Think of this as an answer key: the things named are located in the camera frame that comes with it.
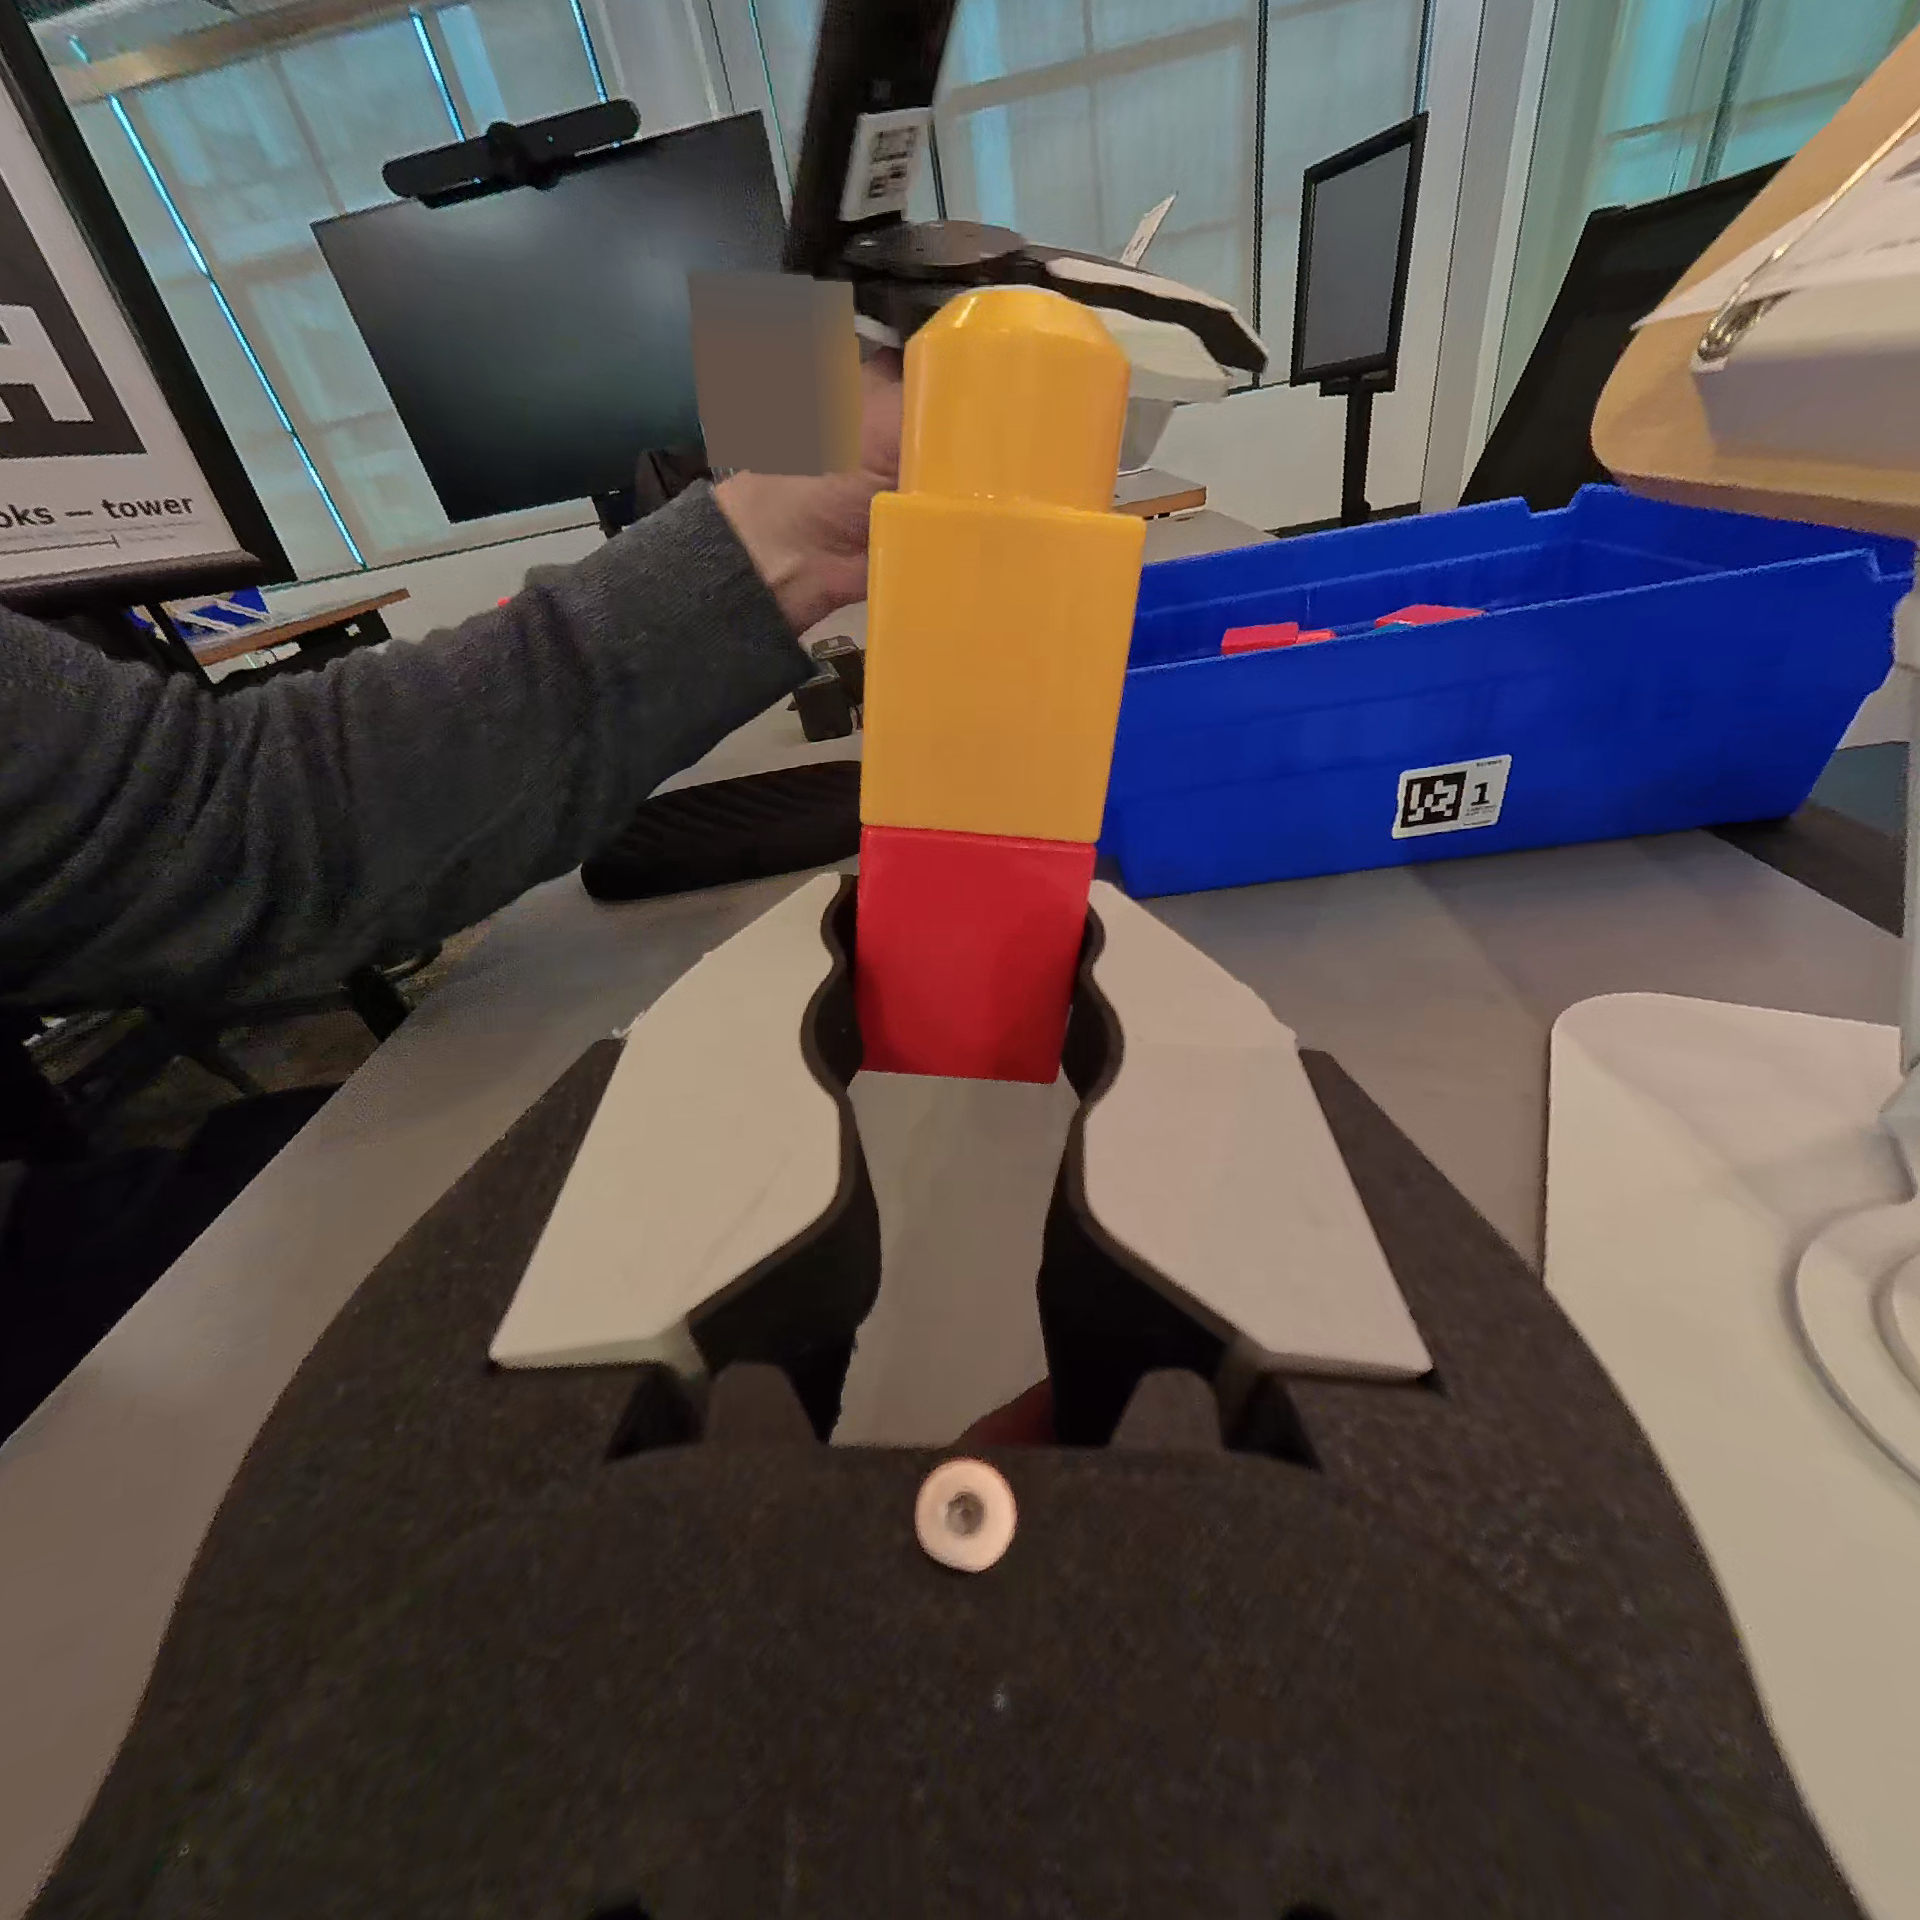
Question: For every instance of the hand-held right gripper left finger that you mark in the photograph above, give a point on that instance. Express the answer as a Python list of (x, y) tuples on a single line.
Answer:
[(689, 1169)]

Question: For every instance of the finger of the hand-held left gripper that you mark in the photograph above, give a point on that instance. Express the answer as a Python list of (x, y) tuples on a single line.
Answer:
[(1176, 382), (1152, 286)]

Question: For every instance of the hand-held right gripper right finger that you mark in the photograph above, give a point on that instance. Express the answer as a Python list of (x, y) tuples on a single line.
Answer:
[(1245, 1185)]

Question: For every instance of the pile of mixed building blocks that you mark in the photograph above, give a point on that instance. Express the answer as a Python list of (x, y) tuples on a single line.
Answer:
[(1273, 636)]

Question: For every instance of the yellow toy block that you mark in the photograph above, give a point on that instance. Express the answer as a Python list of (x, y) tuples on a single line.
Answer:
[(998, 661)]

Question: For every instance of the red toy block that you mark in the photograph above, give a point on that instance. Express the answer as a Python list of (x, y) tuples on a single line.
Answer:
[(968, 961)]

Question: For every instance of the blue plastic bin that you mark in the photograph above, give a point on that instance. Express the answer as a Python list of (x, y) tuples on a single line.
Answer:
[(1649, 749)]

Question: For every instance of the person's left forearm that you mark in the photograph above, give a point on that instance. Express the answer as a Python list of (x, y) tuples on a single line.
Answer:
[(375, 764)]

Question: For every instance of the grey desk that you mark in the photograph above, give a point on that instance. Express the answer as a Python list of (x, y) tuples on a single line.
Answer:
[(1423, 974)]

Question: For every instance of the person's left hand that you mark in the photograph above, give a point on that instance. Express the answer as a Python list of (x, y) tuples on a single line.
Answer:
[(809, 545)]

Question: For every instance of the white table sign card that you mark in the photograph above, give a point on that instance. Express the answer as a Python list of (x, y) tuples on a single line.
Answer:
[(1146, 232)]

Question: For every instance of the wooden edged side table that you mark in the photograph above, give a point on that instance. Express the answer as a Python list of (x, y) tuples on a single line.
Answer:
[(1163, 494)]

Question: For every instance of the black display easel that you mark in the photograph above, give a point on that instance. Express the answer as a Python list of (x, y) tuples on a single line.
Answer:
[(1356, 451)]

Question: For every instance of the black portrait display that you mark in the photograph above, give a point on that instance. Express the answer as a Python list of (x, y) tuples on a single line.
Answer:
[(1356, 255)]

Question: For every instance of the black oval pad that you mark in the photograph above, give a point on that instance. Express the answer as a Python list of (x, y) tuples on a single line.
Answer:
[(718, 832)]

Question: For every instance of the large black television screen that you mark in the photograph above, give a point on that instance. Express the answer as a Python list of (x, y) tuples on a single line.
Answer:
[(524, 343)]

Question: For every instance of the small black box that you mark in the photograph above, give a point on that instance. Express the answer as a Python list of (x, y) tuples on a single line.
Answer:
[(826, 691)]

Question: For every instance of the wooden document holder board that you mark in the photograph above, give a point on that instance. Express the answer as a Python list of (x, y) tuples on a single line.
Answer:
[(1649, 406)]

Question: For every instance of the wooden table with black legs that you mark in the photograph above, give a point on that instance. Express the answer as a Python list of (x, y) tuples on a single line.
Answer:
[(302, 616)]

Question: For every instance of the printed instruction sheet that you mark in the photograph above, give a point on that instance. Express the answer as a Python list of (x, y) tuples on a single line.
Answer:
[(1860, 226)]

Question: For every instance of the blue striped box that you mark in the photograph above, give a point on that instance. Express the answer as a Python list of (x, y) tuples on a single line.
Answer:
[(216, 617)]

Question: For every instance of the framed black white code sign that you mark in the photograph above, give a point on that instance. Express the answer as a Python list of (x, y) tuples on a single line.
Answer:
[(88, 301)]

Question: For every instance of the black video bar camera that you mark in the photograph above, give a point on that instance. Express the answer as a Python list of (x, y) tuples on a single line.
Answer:
[(509, 152)]

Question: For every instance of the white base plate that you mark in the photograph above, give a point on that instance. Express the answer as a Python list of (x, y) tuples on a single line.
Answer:
[(1678, 1200)]

